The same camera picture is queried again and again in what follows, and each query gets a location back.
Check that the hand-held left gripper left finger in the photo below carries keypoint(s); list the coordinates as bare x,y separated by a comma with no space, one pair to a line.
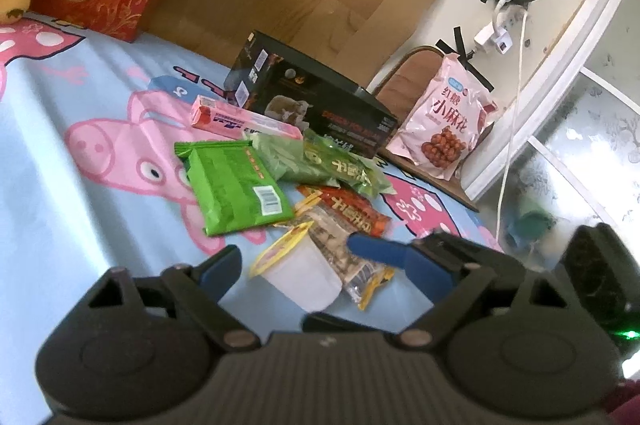
221,272

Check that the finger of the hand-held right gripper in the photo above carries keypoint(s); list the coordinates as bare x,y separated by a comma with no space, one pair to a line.
375,250

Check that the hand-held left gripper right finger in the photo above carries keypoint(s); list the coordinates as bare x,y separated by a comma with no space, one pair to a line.
429,277

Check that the clear yellow-edged snack packet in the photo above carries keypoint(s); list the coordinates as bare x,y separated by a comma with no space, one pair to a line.
335,245

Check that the green printed snack packet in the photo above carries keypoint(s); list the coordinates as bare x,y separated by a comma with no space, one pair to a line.
350,170

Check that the red snack packet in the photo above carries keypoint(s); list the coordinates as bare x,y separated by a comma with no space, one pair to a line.
350,210

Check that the white cup with yellow lid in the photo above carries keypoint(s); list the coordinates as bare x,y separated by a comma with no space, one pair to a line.
300,275

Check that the green plastic cup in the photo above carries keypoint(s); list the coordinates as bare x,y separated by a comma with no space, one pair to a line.
530,222

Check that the large green snack packet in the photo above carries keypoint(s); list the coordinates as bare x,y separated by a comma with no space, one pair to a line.
225,185

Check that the pale green snack packet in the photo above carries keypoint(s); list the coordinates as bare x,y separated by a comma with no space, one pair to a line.
280,155

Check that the maroon cloth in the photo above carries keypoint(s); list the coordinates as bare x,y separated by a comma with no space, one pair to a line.
627,405

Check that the large pink snack bag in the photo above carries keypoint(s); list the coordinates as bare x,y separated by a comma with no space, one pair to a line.
445,120

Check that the black box with sheep print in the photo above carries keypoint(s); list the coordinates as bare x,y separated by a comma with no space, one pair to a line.
330,105

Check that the pink slim box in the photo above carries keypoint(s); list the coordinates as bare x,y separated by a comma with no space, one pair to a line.
225,117

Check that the cartoon pig printed bed sheet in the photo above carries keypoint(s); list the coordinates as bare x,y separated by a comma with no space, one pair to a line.
75,205

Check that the brown seat cushion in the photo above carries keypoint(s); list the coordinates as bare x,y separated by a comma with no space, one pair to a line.
405,80

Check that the white plug adapter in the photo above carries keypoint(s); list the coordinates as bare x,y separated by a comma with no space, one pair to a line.
492,40

